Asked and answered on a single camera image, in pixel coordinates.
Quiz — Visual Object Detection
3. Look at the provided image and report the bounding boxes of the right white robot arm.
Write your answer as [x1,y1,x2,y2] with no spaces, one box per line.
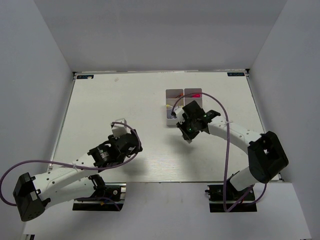
[172,101,289,200]

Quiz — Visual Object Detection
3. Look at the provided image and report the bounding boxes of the left corner label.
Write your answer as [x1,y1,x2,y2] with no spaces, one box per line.
[76,74,94,80]

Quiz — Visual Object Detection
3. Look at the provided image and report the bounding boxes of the white compartment organizer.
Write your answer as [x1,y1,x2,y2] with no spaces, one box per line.
[165,88,184,127]
[184,88,203,108]

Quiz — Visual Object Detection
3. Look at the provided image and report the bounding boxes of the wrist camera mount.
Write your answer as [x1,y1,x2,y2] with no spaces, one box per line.
[110,118,128,138]
[171,106,185,121]

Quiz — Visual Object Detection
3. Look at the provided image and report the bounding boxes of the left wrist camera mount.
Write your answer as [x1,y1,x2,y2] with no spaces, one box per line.
[110,118,128,138]

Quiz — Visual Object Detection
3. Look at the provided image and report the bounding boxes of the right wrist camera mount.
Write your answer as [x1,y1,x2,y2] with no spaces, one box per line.
[171,106,185,121]

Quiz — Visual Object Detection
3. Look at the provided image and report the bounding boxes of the corner label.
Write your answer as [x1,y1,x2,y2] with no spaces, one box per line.
[227,72,246,77]
[76,74,94,80]

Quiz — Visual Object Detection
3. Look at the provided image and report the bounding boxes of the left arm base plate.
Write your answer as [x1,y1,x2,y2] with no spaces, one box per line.
[72,183,127,212]

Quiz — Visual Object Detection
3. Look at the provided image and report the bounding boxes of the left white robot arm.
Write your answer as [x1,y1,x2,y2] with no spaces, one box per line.
[13,129,143,222]

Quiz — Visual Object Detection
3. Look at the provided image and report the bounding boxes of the right corner label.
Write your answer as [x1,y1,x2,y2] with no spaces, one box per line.
[227,72,246,77]

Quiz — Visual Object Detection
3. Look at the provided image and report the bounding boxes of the pink black highlighter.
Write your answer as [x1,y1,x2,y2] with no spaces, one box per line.
[191,94,202,98]

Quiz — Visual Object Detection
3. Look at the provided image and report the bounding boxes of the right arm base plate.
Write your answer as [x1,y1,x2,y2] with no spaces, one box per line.
[205,184,257,213]

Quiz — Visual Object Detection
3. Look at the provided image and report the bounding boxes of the left white compartment organizer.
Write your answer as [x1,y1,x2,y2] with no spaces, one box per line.
[165,88,184,127]

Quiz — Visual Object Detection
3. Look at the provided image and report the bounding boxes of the right white compartment organizer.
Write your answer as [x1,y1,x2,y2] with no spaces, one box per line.
[184,88,203,108]

